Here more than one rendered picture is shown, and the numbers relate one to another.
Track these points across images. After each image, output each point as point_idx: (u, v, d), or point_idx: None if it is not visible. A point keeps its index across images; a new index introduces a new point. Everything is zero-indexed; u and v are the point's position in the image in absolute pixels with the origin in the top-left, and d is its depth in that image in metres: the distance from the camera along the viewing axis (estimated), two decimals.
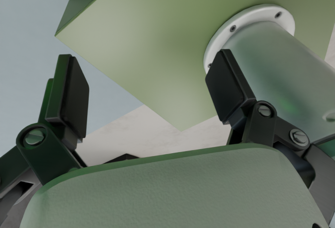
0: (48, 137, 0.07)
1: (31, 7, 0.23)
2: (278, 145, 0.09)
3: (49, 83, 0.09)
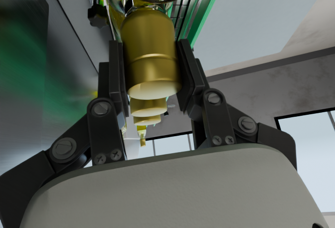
0: (110, 114, 0.08)
1: None
2: (233, 137, 0.09)
3: (100, 66, 0.10)
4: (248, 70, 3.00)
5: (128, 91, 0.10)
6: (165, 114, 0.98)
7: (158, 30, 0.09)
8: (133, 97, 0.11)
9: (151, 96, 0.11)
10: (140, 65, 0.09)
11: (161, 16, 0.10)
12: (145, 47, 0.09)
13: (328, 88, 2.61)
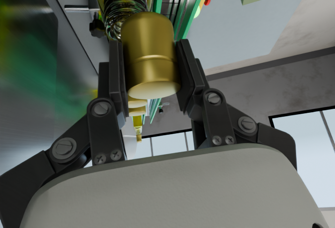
0: (110, 114, 0.08)
1: None
2: (233, 137, 0.09)
3: (100, 66, 0.10)
4: (244, 70, 3.06)
5: None
6: (160, 112, 1.04)
7: None
8: None
9: None
10: None
11: None
12: None
13: (320, 88, 2.68)
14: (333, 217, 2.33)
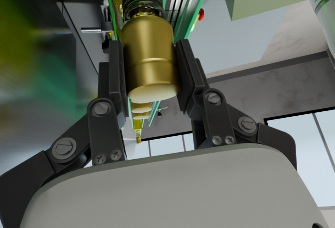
0: (110, 114, 0.08)
1: (218, 12, 0.65)
2: (233, 137, 0.09)
3: (100, 66, 0.10)
4: (239, 74, 3.16)
5: (131, 100, 0.22)
6: (159, 115, 1.10)
7: None
8: (133, 102, 0.23)
9: (142, 102, 0.23)
10: None
11: None
12: None
13: (312, 91, 2.79)
14: (327, 216, 2.39)
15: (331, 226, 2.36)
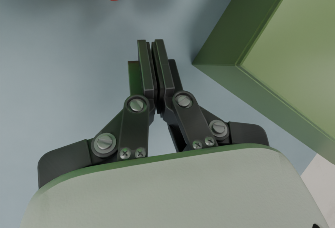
0: (144, 112, 0.08)
1: None
2: (208, 143, 0.09)
3: (129, 65, 0.10)
4: None
5: None
6: None
7: None
8: None
9: None
10: None
11: None
12: None
13: None
14: None
15: None
